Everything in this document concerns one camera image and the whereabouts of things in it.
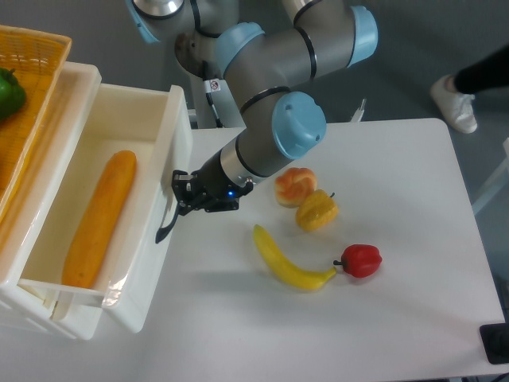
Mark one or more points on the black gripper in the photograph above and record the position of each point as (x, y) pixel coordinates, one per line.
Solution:
(208, 188)

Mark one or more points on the white drawer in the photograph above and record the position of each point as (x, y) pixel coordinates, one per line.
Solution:
(155, 126)

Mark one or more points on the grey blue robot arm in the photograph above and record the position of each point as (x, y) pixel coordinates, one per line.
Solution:
(261, 73)

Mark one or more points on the white drawer cabinet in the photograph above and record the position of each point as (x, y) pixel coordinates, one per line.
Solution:
(30, 264)

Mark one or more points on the round bread roll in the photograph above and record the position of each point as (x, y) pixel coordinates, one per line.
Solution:
(292, 187)

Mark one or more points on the yellow banana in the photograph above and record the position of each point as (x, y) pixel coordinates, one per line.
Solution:
(284, 269)

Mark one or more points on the orange baguette bread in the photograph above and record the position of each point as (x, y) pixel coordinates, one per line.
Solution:
(89, 245)

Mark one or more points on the yellow bell pepper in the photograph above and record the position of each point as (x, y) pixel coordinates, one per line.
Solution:
(317, 210)

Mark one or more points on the red bell pepper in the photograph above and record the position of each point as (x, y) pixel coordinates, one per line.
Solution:
(360, 260)

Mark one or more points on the green bell pepper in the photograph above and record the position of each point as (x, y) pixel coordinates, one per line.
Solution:
(13, 95)

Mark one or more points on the yellow woven basket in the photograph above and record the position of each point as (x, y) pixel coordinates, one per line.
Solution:
(31, 62)

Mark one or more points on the white sneaker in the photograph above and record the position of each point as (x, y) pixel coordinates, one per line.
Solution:
(456, 108)

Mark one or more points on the black device at edge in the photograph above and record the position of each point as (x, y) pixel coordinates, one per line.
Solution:
(495, 342)

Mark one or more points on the white frame at right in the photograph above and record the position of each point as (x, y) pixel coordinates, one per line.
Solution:
(493, 185)

